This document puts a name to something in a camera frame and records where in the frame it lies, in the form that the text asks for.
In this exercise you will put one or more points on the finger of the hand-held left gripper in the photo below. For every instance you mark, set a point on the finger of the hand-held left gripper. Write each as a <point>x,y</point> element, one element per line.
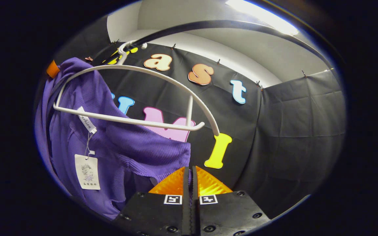
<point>52,69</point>

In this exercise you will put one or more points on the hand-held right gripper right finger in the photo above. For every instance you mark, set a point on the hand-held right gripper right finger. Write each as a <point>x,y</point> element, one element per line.
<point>228,216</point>

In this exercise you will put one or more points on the purple shirt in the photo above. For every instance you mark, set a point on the purple shirt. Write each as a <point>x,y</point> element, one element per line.
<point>133,147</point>

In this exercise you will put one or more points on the long ceiling light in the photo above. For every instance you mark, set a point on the long ceiling light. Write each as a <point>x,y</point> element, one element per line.
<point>264,18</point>

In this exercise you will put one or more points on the black backdrop cloth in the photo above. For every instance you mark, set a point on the black backdrop cloth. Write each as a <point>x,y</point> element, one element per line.
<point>290,131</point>

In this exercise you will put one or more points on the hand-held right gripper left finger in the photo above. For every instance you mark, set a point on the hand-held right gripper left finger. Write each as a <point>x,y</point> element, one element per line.
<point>156,216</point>

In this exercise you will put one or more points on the black clothes rack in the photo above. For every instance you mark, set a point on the black clothes rack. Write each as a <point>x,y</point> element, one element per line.
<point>208,23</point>

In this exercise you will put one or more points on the white clothes hanger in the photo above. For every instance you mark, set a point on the white clothes hanger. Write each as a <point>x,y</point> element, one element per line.
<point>189,111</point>

